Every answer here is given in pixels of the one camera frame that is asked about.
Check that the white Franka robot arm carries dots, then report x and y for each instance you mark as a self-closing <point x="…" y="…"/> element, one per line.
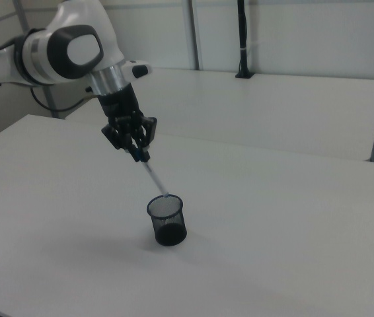
<point x="81" y="49"/>

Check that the white marker with blue cap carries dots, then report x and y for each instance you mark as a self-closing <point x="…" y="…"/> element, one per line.
<point x="155" y="180"/>

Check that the black pole with clamp base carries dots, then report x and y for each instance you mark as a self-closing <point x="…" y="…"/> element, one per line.
<point x="243" y="33"/>

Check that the white rectangular table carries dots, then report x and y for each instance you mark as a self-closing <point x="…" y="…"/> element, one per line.
<point x="240" y="105"/>

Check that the black mesh pen cup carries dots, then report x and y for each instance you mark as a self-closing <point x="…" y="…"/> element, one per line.
<point x="170" y="236"/>

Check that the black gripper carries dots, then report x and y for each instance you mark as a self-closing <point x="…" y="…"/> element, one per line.
<point x="121" y="104"/>

